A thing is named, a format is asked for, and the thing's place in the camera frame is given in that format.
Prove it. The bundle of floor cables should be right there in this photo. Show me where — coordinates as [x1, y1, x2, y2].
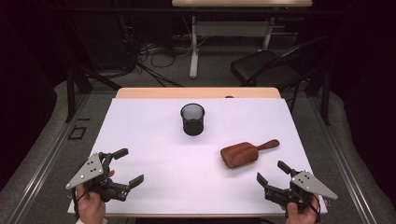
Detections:
[120, 15, 188, 88]

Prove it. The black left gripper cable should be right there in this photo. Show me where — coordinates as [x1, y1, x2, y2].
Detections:
[71, 188, 90, 217]

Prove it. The white table sheet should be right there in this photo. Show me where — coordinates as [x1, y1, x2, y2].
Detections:
[67, 97, 329, 216]

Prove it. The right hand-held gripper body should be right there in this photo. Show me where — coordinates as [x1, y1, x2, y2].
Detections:
[264, 170, 339, 212]

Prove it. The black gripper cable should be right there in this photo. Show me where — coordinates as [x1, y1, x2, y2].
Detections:
[306, 197, 322, 224]
[71, 188, 90, 217]

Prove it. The person's right hand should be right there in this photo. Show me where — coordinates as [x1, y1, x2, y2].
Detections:
[280, 195, 322, 224]

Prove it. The desk with white legs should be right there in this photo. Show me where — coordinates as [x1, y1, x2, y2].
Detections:
[171, 0, 314, 79]

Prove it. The person's left hand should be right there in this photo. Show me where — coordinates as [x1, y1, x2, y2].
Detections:
[75, 182, 108, 224]

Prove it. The black mesh pen cup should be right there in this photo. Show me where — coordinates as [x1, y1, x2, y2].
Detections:
[179, 103, 205, 137]

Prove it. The black metal stand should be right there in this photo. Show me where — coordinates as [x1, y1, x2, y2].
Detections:
[306, 68, 332, 127]
[64, 66, 123, 123]

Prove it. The metal floor rail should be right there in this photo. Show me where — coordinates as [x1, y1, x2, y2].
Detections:
[306, 96, 378, 224]
[6, 92, 92, 224]

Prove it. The black folding chair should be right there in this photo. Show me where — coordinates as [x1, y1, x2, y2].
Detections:
[230, 35, 331, 94]

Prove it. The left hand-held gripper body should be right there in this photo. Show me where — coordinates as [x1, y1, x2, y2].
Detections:
[64, 151, 129, 203]

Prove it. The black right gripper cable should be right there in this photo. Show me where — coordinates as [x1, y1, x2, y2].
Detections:
[306, 197, 322, 224]

